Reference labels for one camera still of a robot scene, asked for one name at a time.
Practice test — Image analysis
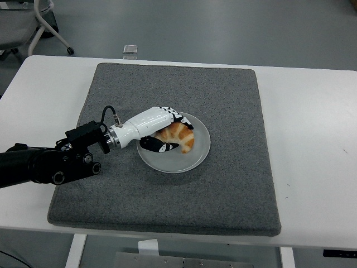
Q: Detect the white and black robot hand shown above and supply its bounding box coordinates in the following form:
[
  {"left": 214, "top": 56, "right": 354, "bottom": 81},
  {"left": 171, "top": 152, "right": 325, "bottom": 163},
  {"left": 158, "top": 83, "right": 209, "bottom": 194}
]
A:
[{"left": 116, "top": 106, "right": 195, "bottom": 155}]

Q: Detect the golden croissant bread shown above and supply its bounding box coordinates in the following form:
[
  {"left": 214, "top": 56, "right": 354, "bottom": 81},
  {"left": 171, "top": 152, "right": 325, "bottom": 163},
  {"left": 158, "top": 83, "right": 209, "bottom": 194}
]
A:
[{"left": 155, "top": 122, "right": 195, "bottom": 154}]

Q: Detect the white round plate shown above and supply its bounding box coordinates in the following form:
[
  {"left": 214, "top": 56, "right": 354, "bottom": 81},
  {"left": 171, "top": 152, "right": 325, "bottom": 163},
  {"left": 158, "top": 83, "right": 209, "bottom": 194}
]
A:
[{"left": 136, "top": 111, "right": 211, "bottom": 174}]

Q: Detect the grey felt mat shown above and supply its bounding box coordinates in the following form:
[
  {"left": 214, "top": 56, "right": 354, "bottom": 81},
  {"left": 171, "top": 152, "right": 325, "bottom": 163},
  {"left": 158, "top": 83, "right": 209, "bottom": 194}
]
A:
[{"left": 47, "top": 62, "right": 282, "bottom": 237}]

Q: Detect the white table leg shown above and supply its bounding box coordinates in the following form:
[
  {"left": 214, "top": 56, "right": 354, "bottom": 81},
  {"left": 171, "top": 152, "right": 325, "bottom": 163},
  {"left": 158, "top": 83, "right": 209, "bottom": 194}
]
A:
[
  {"left": 65, "top": 233, "right": 87, "bottom": 268},
  {"left": 279, "top": 247, "right": 296, "bottom": 268}
]

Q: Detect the grey office chair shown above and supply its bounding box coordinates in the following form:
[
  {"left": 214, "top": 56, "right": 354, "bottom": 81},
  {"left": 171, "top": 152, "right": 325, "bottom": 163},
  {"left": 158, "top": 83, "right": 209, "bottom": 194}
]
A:
[{"left": 0, "top": 0, "right": 75, "bottom": 61}]

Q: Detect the black table control panel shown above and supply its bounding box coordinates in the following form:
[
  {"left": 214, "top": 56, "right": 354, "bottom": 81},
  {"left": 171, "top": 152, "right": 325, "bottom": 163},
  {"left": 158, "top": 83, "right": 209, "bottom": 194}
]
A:
[{"left": 322, "top": 249, "right": 357, "bottom": 258}]

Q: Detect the black floor cable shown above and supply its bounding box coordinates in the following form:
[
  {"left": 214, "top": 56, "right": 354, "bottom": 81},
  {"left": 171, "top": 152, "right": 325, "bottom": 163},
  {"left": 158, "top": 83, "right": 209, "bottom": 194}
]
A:
[{"left": 0, "top": 250, "right": 27, "bottom": 268}]

